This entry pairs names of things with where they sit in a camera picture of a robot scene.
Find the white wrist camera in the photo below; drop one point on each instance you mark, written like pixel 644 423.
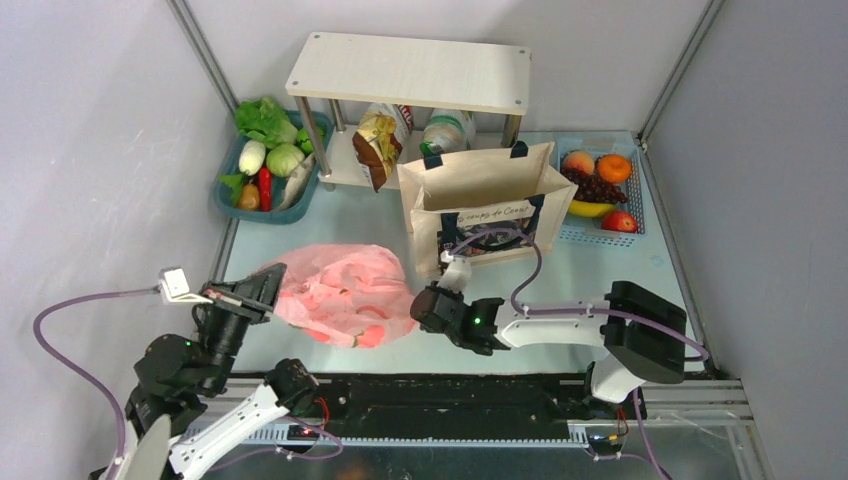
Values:
pixel 457 273
pixel 174 288

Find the light blue fruit basket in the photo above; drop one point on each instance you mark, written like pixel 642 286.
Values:
pixel 588 230

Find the red chili pepper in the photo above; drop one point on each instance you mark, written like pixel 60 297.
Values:
pixel 265 183

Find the green leafy lettuce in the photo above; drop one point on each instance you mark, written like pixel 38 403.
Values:
pixel 265 121

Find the silver grey fish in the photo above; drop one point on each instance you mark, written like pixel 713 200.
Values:
pixel 297 183

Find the white wooden two-tier shelf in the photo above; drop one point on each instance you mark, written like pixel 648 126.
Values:
pixel 338 67

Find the yellow banana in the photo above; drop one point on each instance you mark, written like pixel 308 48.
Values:
pixel 589 209

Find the dark red grape bunch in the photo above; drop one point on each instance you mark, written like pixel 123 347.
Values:
pixel 593 189

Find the peach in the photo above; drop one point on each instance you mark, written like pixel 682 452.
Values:
pixel 578 160

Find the white radish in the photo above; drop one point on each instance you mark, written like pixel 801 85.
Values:
pixel 251 158

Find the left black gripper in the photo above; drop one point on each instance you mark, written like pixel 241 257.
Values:
pixel 237 301

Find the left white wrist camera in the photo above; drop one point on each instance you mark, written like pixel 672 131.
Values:
pixel 174 288

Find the beige canvas tote bag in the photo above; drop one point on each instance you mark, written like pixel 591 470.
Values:
pixel 490 205

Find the red apple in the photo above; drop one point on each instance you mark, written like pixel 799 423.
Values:
pixel 620 221

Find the brown chips bag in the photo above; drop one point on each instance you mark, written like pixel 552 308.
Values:
pixel 379 139

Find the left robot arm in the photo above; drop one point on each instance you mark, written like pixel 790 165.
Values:
pixel 176 374

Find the brown potato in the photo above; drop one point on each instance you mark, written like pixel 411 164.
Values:
pixel 249 199

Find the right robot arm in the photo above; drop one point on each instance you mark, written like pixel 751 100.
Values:
pixel 643 335

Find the round green cabbage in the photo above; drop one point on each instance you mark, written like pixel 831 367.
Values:
pixel 284 159

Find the green white snack bag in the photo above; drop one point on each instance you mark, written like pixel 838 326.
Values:
pixel 448 131

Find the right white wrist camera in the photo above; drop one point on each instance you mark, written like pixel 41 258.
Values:
pixel 457 273

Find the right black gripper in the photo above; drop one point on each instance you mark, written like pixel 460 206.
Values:
pixel 436 312

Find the orange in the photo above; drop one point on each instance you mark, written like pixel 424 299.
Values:
pixel 614 168

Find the green bell pepper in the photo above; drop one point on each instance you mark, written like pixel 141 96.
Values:
pixel 303 142

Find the pink plastic grocery bag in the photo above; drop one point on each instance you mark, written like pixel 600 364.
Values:
pixel 345 295

